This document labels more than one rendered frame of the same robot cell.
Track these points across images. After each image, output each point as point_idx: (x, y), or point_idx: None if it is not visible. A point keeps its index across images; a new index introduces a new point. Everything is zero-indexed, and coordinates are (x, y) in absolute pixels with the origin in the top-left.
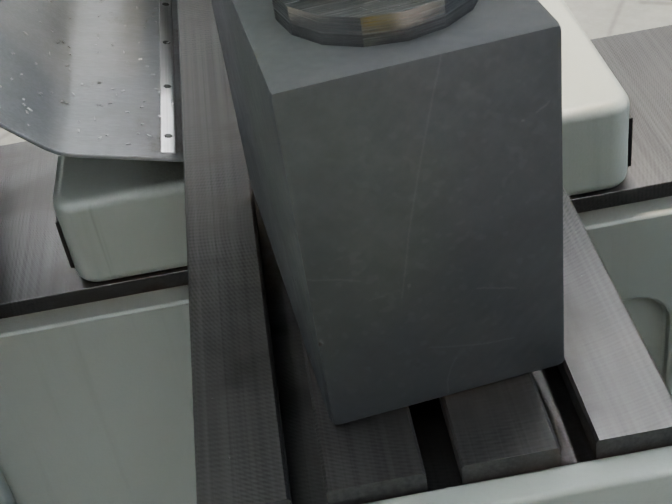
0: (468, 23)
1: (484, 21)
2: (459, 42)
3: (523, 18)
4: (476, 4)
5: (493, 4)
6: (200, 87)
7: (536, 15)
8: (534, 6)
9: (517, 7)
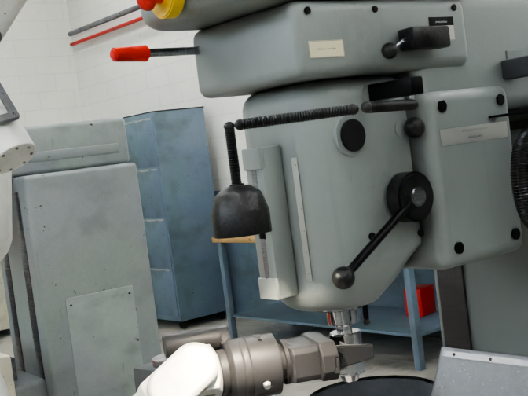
0: (152, 364)
1: (148, 364)
2: (151, 362)
3: (141, 366)
4: (152, 365)
5: (148, 366)
6: None
7: (138, 367)
8: (140, 368)
9: (143, 367)
